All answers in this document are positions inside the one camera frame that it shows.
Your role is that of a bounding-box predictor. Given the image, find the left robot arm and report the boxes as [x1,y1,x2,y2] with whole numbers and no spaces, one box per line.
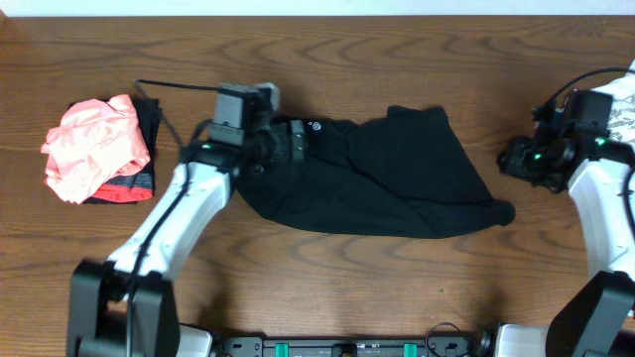
[65,119,309,356]

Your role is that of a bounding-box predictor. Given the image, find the white patterned garment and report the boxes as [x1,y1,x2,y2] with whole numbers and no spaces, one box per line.
[593,63,635,147]

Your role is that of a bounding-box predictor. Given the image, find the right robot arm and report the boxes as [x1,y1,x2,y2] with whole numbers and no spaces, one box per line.
[493,136,634,356]

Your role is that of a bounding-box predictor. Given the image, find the black red folded garment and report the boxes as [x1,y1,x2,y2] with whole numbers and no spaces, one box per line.
[83,98,161,204]

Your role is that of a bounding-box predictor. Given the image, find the pink crumpled garment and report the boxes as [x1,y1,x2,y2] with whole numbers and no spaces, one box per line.
[41,94,150,204]

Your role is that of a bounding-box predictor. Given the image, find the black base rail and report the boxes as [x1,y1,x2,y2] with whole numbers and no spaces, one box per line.
[178,322,502,357]

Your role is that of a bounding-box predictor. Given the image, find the black t-shirt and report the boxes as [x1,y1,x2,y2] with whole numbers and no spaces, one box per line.
[236,105,515,239]

